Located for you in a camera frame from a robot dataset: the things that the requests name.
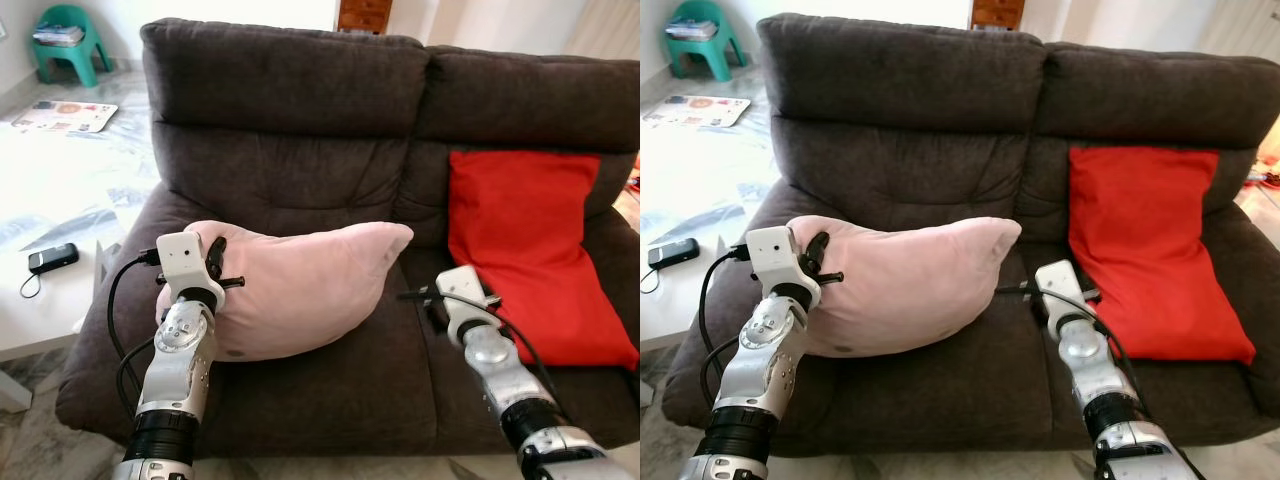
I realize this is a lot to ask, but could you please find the pink plush pillow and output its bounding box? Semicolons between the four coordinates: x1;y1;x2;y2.
785;215;1023;359
155;220;415;363

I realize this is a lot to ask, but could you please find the red rectangular pillow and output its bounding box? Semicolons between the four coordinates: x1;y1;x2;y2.
1067;146;1257;366
447;150;641;371

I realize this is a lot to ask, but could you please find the dark brown fabric sofa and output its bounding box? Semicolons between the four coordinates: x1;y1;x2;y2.
55;18;641;459
662;13;1280;459

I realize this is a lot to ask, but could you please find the white low table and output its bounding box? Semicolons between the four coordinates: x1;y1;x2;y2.
0;130;161;413
640;125;776;406

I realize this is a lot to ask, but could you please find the white printed play mat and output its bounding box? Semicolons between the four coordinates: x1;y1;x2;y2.
643;95;751;128
10;100;119;134

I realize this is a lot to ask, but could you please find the teal plastic chair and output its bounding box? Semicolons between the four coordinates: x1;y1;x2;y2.
30;5;113;88
665;0;748;81

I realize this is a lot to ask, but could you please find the stack of magazines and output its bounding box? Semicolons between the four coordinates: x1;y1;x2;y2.
667;18;719;42
32;24;86;48

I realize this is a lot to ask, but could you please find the brown wooden cabinet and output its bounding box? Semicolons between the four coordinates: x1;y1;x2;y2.
970;0;1026;31
337;0;394;35

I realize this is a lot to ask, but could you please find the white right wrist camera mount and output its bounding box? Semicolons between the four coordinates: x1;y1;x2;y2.
1035;260;1089;326
437;265;501;336

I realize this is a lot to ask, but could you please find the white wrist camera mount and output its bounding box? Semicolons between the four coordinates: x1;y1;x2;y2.
156;232;223;293
1035;260;1089;326
437;265;501;336
745;226;823;291

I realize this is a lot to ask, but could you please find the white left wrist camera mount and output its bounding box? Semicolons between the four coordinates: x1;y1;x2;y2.
156;232;223;293
745;226;823;291

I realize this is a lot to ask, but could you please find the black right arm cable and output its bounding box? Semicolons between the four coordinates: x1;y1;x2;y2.
1040;285;1161;421
425;290;576;426

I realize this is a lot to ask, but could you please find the black device with wrist strap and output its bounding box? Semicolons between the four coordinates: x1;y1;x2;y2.
640;238;701;294
20;243;80;299

